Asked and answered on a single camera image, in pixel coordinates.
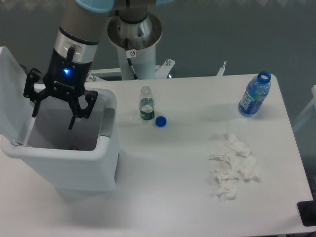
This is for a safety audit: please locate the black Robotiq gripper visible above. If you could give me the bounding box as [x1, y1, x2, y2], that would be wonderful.
[23, 48, 98, 130]

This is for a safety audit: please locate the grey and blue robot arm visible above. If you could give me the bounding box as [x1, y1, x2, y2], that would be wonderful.
[23, 0, 163, 119]

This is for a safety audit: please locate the white trash can lid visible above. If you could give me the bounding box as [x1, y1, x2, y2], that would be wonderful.
[0, 46, 35, 146]

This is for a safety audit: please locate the white trash can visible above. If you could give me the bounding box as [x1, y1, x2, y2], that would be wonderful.
[0, 89, 120, 192]

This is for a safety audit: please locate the clear bottle green label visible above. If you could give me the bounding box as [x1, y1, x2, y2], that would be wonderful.
[139, 86, 155, 120]

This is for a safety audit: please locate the blue bottle cap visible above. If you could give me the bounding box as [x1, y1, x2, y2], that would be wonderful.
[155, 116, 167, 127]

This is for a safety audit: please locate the crumpled white tissue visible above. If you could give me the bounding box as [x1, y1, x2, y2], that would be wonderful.
[208, 129, 261, 201]

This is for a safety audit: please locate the blue plastic water bottle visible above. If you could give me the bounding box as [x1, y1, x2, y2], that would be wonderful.
[238, 71, 271, 117]

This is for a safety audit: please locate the white furniture piece at right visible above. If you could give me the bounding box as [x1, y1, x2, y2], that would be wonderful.
[292, 85, 316, 134]

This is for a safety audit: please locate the black device at edge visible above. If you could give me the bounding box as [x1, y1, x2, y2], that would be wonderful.
[297, 200, 316, 227]

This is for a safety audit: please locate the white metal base frame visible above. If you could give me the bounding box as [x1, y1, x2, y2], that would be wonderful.
[85, 58, 227, 82]

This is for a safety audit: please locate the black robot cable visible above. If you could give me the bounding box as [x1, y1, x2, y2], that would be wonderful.
[124, 38, 138, 80]

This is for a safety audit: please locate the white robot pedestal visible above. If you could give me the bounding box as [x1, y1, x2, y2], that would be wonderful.
[107, 12, 162, 80]

